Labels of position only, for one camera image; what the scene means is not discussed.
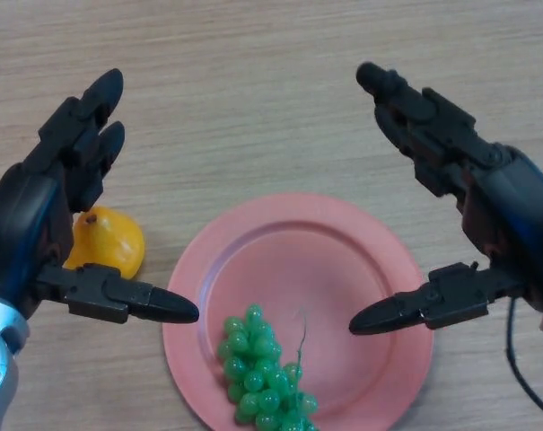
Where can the yellow pear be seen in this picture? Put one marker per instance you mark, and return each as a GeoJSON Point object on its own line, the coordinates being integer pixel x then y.
{"type": "Point", "coordinates": [109, 242]}

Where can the green grape bunch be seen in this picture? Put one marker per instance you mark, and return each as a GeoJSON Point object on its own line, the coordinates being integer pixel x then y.
{"type": "Point", "coordinates": [253, 359]}

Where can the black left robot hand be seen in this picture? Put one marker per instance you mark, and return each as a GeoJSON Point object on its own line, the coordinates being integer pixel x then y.
{"type": "Point", "coordinates": [15, 224]}

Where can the pink round plate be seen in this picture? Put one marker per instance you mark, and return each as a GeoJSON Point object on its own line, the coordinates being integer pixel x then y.
{"type": "Point", "coordinates": [298, 260]}

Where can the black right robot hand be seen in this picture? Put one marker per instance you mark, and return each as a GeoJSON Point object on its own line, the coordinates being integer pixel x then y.
{"type": "Point", "coordinates": [513, 202]}

